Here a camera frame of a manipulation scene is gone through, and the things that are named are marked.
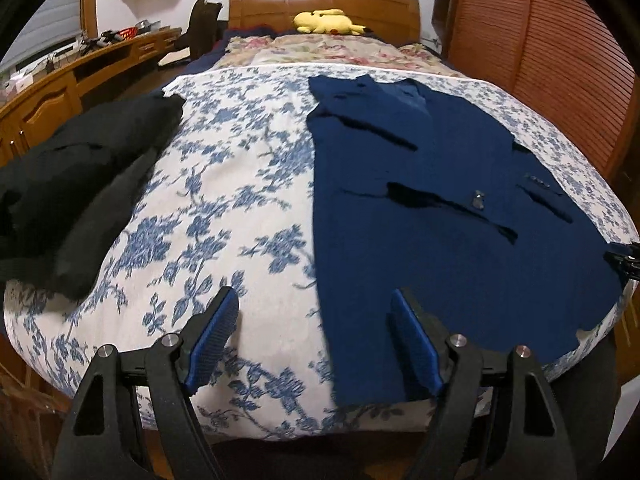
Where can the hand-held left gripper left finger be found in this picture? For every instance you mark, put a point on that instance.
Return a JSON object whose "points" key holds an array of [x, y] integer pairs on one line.
{"points": [[210, 340]]}

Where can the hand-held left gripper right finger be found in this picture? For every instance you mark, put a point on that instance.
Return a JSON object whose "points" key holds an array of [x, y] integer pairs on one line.
{"points": [[417, 345]]}

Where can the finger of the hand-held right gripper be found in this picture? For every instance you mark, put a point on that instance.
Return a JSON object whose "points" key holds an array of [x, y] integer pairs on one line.
{"points": [[625, 262]]}

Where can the navy blue suit jacket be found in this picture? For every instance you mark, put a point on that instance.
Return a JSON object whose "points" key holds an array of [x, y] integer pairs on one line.
{"points": [[450, 260]]}

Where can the black garment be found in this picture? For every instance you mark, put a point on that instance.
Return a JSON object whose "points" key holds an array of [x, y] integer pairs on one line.
{"points": [[75, 185]]}

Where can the blue floral bedspread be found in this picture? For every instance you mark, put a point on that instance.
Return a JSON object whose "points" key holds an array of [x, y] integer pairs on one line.
{"points": [[225, 210]]}

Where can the wooden louvered wardrobe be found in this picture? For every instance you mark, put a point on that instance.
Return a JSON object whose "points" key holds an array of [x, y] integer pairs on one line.
{"points": [[550, 35]]}

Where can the dark blue bed sheet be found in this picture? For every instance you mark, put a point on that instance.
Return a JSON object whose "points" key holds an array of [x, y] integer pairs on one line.
{"points": [[210, 55]]}

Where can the wooden desk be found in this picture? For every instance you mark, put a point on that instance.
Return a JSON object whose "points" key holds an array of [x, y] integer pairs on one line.
{"points": [[50, 95]]}

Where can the pink floral quilt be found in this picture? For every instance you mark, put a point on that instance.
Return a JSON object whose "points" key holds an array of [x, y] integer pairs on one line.
{"points": [[325, 52]]}

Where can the dark chair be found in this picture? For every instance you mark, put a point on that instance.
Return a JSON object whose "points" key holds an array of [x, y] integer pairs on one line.
{"points": [[200, 25]]}

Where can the red basket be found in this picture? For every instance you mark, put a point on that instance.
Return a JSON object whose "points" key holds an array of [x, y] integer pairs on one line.
{"points": [[129, 34]]}

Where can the black tool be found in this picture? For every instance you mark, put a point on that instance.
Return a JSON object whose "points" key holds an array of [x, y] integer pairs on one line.
{"points": [[100, 42]]}

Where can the grey metal pot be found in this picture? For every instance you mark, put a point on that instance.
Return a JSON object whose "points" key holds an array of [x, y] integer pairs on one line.
{"points": [[142, 25]]}

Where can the yellow plush toy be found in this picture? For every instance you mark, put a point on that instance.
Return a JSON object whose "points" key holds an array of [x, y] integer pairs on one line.
{"points": [[325, 22]]}

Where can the wooden bed headboard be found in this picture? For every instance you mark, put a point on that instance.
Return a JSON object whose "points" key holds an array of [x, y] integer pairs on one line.
{"points": [[280, 7]]}

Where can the grey window blind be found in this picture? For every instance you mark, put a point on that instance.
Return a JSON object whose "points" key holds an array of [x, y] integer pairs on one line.
{"points": [[55, 20]]}

